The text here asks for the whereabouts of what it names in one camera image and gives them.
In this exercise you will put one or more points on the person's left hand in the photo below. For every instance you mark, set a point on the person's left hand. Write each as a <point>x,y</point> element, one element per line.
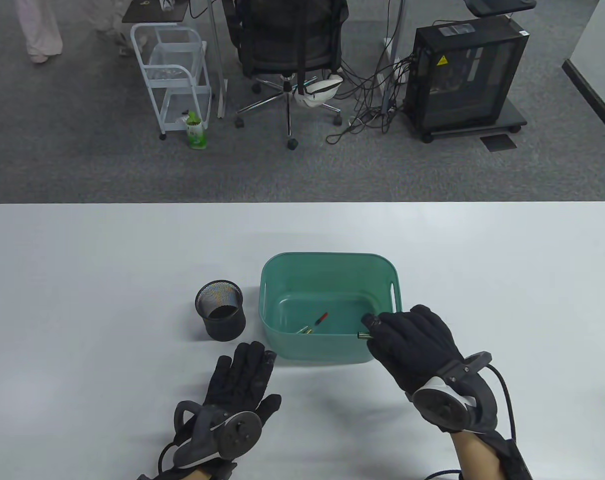
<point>242,382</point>

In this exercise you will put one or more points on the black wheeled platform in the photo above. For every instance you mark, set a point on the black wheeled platform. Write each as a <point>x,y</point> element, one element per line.
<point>515,117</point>

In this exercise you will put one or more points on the person's right hand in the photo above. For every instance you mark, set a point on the person's right hand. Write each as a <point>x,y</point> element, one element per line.
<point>417,350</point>

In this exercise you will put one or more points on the black office chair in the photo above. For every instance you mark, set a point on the black office chair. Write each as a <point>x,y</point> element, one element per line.
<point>282,45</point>

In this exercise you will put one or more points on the white desk leg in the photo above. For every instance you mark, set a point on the white desk leg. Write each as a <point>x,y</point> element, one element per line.
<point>395,45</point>
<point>217,60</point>

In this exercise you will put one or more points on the black stand base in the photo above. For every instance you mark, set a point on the black stand base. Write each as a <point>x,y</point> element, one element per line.
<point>497,7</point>

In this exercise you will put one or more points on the black wrist mount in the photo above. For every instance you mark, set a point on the black wrist mount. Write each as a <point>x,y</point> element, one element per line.
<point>155,475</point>
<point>515,460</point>

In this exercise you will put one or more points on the person's right forearm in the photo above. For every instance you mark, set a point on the person's right forearm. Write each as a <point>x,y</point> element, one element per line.
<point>475,457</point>

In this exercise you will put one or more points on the green plastic basket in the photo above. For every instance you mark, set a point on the green plastic basket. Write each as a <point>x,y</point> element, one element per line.
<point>327,280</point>

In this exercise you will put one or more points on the green plastic bottle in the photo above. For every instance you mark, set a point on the green plastic bottle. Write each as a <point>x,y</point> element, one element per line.
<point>196,135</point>

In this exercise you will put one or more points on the person's left forearm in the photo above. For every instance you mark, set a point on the person's left forearm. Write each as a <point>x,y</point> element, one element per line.
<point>195,475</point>

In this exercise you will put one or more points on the black floor plate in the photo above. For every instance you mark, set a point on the black floor plate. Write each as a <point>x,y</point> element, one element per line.
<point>498,142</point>

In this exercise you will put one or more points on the green fountain pen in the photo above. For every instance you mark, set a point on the green fountain pen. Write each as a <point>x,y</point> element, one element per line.
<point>365,336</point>

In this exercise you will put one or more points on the black right wrist mount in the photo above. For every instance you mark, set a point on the black right wrist mount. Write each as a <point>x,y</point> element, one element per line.
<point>515,460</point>

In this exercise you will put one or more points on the pale pink slipper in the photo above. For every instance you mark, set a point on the pale pink slipper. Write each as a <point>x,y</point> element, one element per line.
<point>124,47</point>
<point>38,59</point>

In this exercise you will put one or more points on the grey hand tracker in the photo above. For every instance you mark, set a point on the grey hand tracker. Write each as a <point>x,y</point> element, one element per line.
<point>237,437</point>
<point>442,407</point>

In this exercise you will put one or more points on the black left wrist mount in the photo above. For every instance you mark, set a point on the black left wrist mount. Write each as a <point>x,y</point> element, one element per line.
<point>155,475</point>

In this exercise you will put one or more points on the grey right hand tracker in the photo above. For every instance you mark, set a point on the grey right hand tracker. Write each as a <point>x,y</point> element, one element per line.
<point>442,407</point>

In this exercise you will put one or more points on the black mesh pen holder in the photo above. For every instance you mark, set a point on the black mesh pen holder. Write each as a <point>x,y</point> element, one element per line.
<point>222,327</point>

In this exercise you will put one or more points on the black computer tower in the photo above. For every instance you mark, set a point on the black computer tower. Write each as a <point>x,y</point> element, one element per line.
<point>462,85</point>

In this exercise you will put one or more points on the grey left hand tracker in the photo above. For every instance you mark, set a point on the grey left hand tracker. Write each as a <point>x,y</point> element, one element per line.
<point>237,437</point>

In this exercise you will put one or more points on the white rolling cart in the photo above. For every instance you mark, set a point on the white rolling cart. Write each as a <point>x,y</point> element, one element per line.
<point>175,52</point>

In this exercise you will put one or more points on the white helmet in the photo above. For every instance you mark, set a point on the white helmet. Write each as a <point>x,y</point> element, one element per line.
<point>317,95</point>

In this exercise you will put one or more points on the dark desk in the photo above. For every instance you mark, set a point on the dark desk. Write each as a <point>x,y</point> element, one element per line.
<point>152,15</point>

